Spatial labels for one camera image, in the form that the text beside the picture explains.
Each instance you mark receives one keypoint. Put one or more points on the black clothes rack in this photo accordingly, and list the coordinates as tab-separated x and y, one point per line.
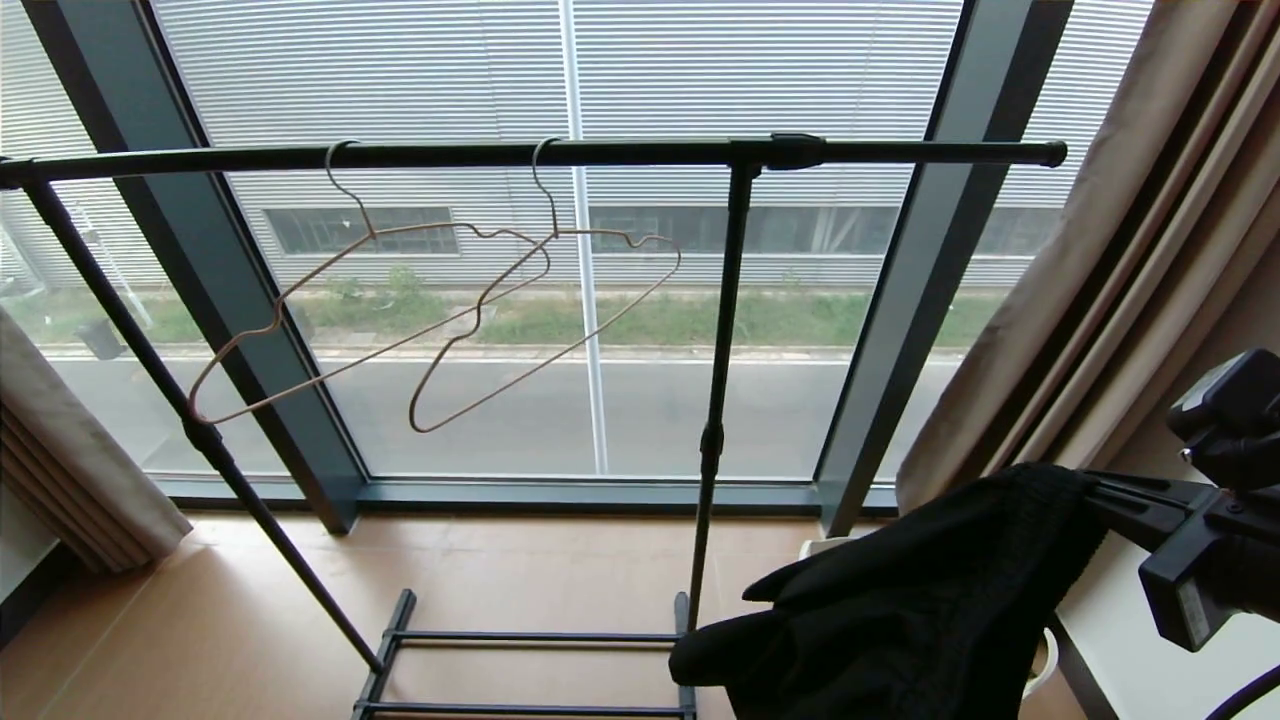
500	154

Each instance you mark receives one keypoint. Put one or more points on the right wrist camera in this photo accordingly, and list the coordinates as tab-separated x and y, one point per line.
1235	400

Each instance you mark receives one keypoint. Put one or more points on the window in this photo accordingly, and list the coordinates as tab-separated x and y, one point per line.
960	250

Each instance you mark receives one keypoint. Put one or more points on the pink clothes hanger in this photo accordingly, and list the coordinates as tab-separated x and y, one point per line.
375	235
556	232

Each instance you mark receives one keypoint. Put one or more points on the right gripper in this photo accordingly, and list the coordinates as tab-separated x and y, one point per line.
1220	570

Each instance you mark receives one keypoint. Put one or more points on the black shorts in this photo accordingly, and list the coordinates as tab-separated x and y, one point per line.
900	600

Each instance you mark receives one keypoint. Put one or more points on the white laundry basket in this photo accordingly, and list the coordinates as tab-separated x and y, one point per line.
1045	660

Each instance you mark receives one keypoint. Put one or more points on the beige curtain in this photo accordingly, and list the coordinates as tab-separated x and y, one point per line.
1100	280
70	470

